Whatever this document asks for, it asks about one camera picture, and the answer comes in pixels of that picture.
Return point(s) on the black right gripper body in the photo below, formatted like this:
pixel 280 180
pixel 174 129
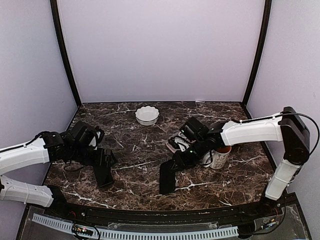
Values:
pixel 192 158

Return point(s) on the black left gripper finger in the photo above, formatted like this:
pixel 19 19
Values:
pixel 110 156
pixel 99 158

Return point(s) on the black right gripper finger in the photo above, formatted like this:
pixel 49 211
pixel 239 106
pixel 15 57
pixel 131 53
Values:
pixel 168 166
pixel 178 162

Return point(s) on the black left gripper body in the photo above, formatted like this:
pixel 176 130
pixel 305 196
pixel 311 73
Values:
pixel 80 155

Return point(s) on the black smartphone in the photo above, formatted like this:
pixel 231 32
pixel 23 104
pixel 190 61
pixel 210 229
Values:
pixel 103 174

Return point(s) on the black phone case with ring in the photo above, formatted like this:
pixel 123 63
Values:
pixel 167 183

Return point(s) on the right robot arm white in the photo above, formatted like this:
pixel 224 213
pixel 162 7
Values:
pixel 286 127

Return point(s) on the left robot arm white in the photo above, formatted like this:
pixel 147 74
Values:
pixel 79 144

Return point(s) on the white patterned mug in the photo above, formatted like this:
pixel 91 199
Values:
pixel 216 159

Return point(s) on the white scalloped ceramic bowl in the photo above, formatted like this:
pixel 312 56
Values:
pixel 147 115

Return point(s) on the green circuit board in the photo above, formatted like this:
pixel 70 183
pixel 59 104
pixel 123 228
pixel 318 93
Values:
pixel 81 231

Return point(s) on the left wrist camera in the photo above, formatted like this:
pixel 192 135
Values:
pixel 98 136

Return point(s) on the black front rail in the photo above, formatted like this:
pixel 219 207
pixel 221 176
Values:
pixel 194 203

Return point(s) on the white slotted cable duct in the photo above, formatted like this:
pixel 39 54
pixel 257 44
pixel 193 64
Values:
pixel 121 231

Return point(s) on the black frame post left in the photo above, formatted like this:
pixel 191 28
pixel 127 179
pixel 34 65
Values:
pixel 63 51

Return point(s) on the black frame post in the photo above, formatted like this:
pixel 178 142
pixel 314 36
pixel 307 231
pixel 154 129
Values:
pixel 63 51
pixel 258 53

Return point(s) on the black frame post right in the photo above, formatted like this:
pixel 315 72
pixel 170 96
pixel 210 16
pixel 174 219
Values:
pixel 258 53

